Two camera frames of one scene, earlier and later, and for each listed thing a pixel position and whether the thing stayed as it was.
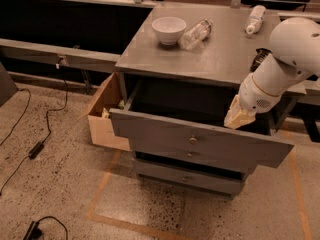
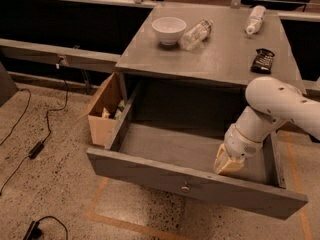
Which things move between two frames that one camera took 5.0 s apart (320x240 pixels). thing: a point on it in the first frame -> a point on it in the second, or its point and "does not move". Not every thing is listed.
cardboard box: (100, 122) does not move
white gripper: (257, 96) -> (240, 144)
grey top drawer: (188, 119) -> (181, 158)
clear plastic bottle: (194, 37) does not move
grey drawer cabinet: (181, 76) does not move
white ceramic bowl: (168, 29) does not move
